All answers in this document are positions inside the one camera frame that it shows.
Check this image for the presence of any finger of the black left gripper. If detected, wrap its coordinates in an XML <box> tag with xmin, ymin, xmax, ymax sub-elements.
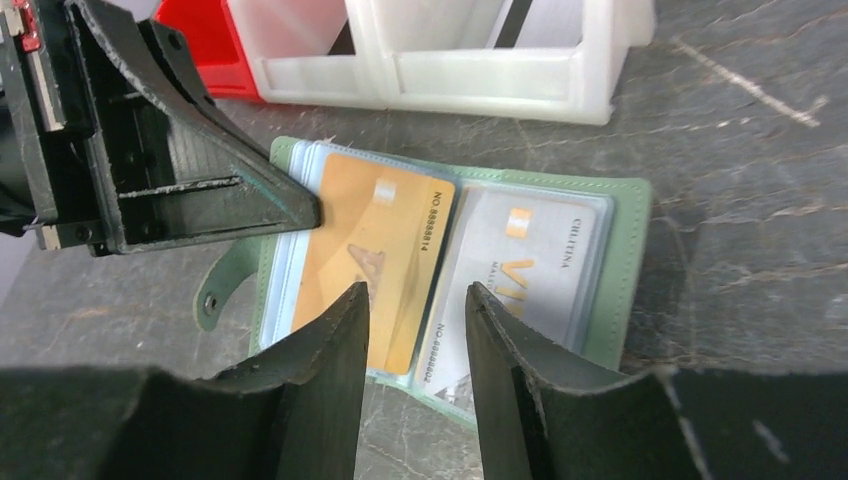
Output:
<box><xmin>63</xmin><ymin>1</ymin><xmax>322</xmax><ymax>254</ymax></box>
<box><xmin>137</xmin><ymin>19</ymin><xmax>215</xmax><ymax>107</ymax></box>

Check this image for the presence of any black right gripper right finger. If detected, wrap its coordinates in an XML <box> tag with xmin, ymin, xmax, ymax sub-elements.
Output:
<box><xmin>465</xmin><ymin>283</ymin><xmax>847</xmax><ymax>479</ymax></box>

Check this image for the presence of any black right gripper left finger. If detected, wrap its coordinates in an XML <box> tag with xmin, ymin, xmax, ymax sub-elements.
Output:
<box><xmin>1</xmin><ymin>282</ymin><xmax>369</xmax><ymax>479</ymax></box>

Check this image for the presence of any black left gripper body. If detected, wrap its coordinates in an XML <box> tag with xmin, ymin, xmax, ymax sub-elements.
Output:
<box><xmin>0</xmin><ymin>0</ymin><xmax>174</xmax><ymax>253</ymax></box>

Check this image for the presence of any gold credit card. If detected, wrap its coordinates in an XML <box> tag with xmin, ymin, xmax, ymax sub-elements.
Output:
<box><xmin>292</xmin><ymin>153</ymin><xmax>456</xmax><ymax>375</ymax></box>

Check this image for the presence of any silver credit card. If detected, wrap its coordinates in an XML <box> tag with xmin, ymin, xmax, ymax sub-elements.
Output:
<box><xmin>411</xmin><ymin>185</ymin><xmax>614</xmax><ymax>412</ymax></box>

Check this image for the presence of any black card in bin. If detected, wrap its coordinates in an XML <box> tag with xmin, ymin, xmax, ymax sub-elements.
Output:
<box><xmin>328</xmin><ymin>21</ymin><xmax>356</xmax><ymax>56</ymax></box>

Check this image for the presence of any striped card in bin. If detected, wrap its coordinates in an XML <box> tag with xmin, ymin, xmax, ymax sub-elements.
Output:
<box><xmin>488</xmin><ymin>0</ymin><xmax>533</xmax><ymax>48</ymax></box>

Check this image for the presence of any red plastic bin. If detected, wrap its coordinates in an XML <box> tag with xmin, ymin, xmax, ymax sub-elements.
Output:
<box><xmin>154</xmin><ymin>0</ymin><xmax>261</xmax><ymax>102</ymax></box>

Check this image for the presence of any white bin left compartment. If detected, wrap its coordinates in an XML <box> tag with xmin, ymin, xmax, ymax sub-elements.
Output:
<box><xmin>229</xmin><ymin>1</ymin><xmax>386</xmax><ymax>110</ymax></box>

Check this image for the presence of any white bin compartment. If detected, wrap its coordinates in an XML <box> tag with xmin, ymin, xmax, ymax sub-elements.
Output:
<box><xmin>347</xmin><ymin>1</ymin><xmax>656</xmax><ymax>125</ymax></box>
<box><xmin>229</xmin><ymin>1</ymin><xmax>386</xmax><ymax>110</ymax></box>

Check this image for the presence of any white bin right compartment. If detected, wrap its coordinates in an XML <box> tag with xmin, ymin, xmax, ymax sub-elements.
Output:
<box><xmin>347</xmin><ymin>1</ymin><xmax>656</xmax><ymax>125</ymax></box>

